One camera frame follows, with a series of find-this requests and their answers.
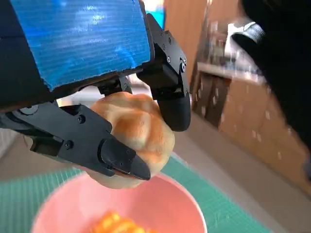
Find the green cutting mat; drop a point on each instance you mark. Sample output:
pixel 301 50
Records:
pixel 218 201

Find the pink bowl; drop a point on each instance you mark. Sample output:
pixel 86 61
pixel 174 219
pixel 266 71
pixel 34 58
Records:
pixel 158 206

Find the oblong toy bread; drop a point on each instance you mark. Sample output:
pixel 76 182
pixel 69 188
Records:
pixel 116 223

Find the brown wooden cabinet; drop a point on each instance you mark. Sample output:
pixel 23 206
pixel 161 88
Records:
pixel 247 116

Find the round toy bread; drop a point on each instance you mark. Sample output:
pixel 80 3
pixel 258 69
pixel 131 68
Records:
pixel 138 121

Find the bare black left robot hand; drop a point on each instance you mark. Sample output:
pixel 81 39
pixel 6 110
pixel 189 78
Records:
pixel 80 41

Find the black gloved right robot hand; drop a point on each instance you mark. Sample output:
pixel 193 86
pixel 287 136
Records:
pixel 289 60

